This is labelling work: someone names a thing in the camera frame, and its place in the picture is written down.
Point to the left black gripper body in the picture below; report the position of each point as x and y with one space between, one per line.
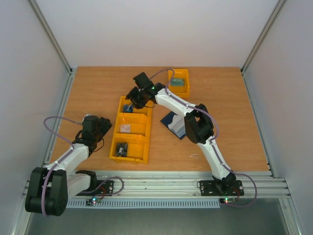
105 126

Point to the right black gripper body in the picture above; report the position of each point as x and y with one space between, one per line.
136 98

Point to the blue card holder wallet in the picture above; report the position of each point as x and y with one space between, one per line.
175 124

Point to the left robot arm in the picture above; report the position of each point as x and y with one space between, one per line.
50 187

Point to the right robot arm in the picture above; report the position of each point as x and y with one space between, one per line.
200 127

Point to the white card in bin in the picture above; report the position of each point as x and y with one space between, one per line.
125 128

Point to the teal card in single bin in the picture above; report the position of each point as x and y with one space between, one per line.
178 82

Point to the black card in bin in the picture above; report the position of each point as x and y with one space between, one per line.
121 149

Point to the yellow bin top of row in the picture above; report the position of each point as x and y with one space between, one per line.
145 111

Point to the yellow bin of row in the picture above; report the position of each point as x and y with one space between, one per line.
138 148
140 124
145 111

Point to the yellow bin middle of row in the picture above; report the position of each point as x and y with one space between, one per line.
140 124

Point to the yellow single bin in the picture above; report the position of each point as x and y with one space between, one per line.
184 91

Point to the yellow bin bottom of row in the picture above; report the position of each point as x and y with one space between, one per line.
138 148

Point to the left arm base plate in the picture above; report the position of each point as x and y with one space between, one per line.
107 187

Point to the grey slotted cable duct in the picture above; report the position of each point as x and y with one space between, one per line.
119 203

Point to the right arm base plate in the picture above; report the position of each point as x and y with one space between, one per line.
212 188

